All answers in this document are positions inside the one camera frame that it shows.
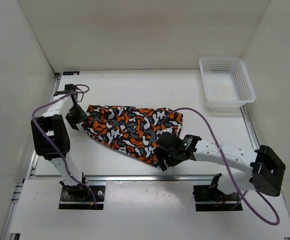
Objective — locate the white plastic basket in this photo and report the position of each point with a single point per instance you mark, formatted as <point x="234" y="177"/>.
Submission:
<point x="226" y="82"/>

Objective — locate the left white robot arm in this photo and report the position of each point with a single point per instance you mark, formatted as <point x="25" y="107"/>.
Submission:
<point x="51" y="140"/>

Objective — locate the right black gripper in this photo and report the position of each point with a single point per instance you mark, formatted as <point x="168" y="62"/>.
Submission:
<point x="160" y="153"/>

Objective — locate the orange camouflage shorts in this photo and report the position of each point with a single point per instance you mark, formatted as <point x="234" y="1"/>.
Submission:
<point x="130" y="130"/>

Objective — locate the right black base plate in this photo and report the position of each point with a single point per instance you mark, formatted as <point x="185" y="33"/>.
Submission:
<point x="208" y="198"/>

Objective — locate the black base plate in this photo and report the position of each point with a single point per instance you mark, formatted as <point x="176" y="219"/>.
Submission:
<point x="78" y="197"/>
<point x="208" y="198"/>

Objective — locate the small dark label sticker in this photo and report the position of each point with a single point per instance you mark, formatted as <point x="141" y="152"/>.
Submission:
<point x="71" y="73"/>

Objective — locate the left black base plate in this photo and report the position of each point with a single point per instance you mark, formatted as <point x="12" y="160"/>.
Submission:
<point x="78" y="197"/>

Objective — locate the aluminium front rail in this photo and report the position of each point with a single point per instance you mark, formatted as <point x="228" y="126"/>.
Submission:
<point x="124" y="178"/>

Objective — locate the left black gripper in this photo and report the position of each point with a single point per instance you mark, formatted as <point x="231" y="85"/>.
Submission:
<point x="73" y="121"/>

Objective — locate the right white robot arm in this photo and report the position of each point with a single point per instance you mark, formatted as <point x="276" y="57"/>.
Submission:
<point x="261" y="170"/>

